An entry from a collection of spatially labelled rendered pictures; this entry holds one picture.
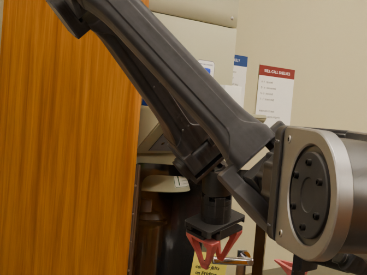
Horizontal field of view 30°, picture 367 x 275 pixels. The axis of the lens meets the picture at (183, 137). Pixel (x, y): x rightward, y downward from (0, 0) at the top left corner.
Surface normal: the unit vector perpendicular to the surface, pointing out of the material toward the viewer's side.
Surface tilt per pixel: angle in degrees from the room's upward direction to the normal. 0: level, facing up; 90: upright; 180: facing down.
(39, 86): 90
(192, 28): 90
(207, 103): 77
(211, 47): 90
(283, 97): 90
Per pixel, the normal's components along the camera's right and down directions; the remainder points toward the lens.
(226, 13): 0.71, 0.10
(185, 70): 0.02, -0.17
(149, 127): -0.70, -0.02
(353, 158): 0.22, -0.70
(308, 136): -0.97, -0.07
